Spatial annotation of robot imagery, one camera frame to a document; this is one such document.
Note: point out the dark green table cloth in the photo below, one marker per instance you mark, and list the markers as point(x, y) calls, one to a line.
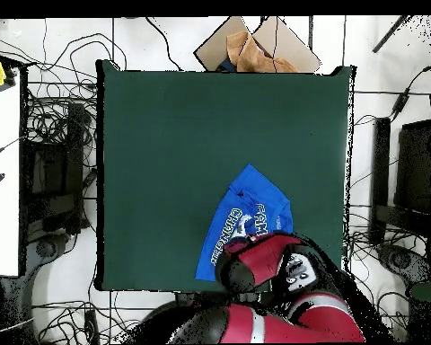
point(158, 143)

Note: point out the open cardboard box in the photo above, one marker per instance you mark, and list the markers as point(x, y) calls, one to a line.
point(287, 43)

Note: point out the tan cloth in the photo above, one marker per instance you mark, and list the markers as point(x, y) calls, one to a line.
point(253, 57)

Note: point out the black rod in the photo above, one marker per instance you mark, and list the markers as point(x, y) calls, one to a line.
point(389, 34)

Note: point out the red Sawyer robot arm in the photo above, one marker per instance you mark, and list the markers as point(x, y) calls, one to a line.
point(265, 258)

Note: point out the blue printed t-shirt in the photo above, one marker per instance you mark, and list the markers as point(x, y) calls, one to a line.
point(251, 194)

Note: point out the white desk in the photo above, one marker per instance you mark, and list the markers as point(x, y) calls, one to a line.
point(1, 179)

